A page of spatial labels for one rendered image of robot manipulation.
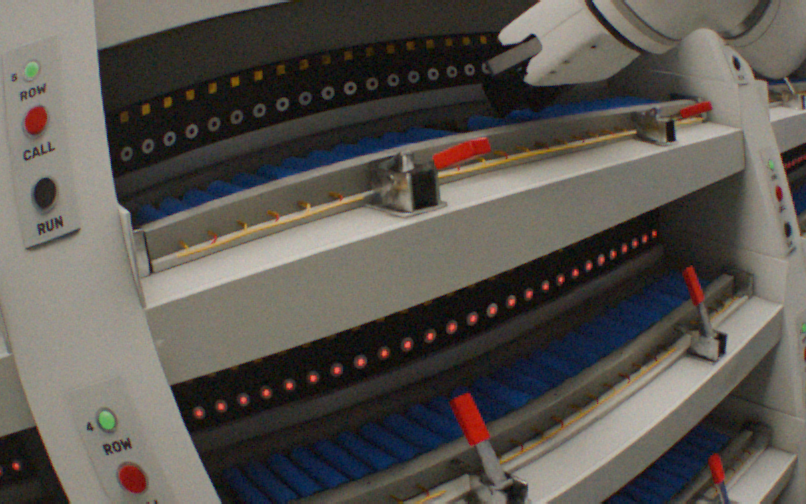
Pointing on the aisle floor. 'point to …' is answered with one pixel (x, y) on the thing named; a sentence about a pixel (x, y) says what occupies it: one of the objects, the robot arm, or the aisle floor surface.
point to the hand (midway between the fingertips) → (522, 89)
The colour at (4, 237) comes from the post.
